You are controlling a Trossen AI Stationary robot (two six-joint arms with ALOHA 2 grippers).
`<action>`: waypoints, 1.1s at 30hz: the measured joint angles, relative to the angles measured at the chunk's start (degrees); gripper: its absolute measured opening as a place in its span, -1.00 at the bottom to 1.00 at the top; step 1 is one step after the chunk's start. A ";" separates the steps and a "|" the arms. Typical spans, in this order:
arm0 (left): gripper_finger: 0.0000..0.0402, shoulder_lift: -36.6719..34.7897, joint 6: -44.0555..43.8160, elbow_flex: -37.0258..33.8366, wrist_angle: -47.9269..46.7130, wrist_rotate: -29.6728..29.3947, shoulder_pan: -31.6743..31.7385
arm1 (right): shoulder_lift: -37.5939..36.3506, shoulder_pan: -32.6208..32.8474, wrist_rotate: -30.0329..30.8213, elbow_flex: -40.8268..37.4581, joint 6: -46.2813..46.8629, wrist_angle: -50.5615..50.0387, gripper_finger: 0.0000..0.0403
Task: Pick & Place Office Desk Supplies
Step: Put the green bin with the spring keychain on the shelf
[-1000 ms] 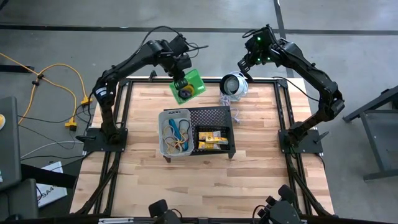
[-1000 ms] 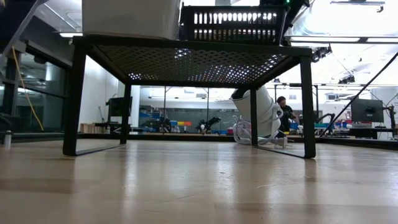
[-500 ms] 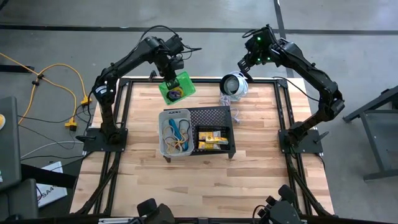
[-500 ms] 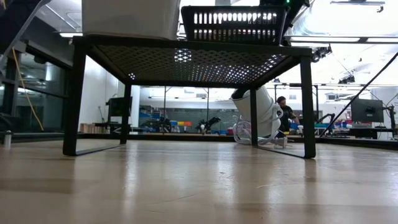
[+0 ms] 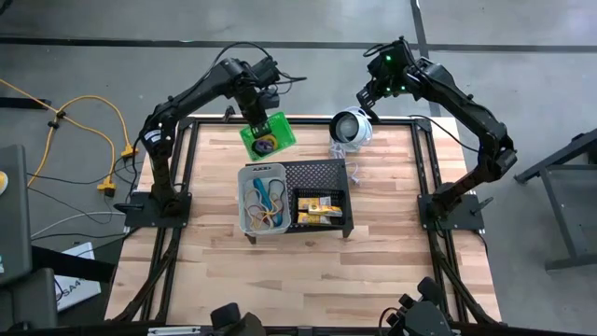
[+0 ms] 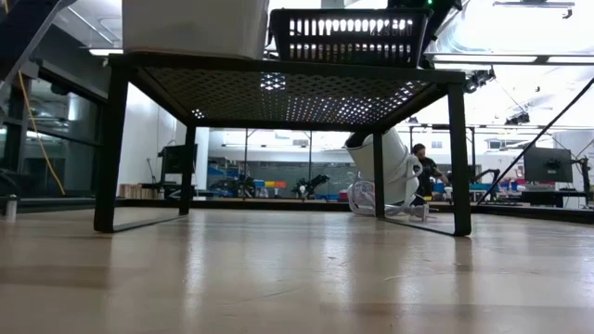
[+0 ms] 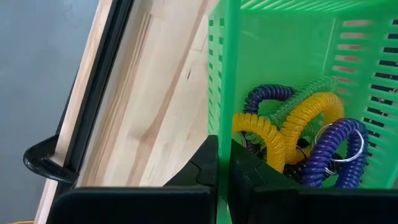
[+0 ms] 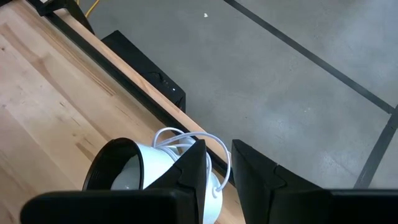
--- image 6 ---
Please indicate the person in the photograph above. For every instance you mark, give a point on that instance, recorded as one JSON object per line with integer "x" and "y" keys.
{"x": 424, "y": 169}

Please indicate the black perforated metal riser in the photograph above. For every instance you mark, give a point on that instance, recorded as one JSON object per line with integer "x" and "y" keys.
{"x": 287, "y": 93}

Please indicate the white dome camera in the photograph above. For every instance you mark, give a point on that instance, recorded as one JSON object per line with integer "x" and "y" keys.
{"x": 394, "y": 162}

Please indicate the grey metal post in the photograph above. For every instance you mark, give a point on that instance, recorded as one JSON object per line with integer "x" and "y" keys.
{"x": 11, "y": 208}

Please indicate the black background robot arm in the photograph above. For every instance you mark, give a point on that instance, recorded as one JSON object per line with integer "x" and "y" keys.
{"x": 313, "y": 182}
{"x": 489, "y": 172}

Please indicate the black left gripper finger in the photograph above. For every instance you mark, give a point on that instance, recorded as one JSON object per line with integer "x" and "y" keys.
{"x": 23, "y": 28}

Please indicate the clear plastic tray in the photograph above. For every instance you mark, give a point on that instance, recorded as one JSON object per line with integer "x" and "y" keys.
{"x": 195, "y": 28}

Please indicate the black plastic basket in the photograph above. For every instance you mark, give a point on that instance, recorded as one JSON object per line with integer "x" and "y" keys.
{"x": 348, "y": 55}

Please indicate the black aluminium rig frame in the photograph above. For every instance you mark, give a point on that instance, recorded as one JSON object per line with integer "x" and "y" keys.
{"x": 533, "y": 209}

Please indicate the black computer monitor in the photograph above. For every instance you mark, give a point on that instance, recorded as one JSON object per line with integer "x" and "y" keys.
{"x": 176, "y": 160}
{"x": 547, "y": 164}

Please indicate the stack of wooden boards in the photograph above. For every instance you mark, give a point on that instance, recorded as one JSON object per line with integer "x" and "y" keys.
{"x": 139, "y": 191}

